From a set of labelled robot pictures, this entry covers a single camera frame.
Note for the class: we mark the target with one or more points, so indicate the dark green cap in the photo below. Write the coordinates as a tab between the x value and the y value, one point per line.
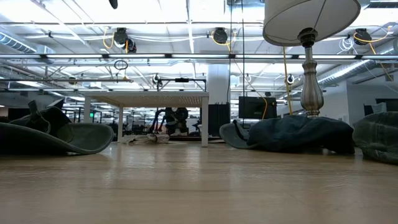
77	140

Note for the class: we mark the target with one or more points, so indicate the dark teal cap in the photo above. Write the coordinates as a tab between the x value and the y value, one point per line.
295	133

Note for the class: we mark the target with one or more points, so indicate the white perforated shelf riser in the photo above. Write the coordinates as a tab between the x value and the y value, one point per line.
146	95

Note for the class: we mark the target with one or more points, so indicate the black cabinet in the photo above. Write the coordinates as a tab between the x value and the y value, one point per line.
219	119

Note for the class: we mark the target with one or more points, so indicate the black distant display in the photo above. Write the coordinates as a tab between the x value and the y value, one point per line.
253	107

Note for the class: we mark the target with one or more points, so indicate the white shade silver lamp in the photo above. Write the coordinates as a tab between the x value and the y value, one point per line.
311	90

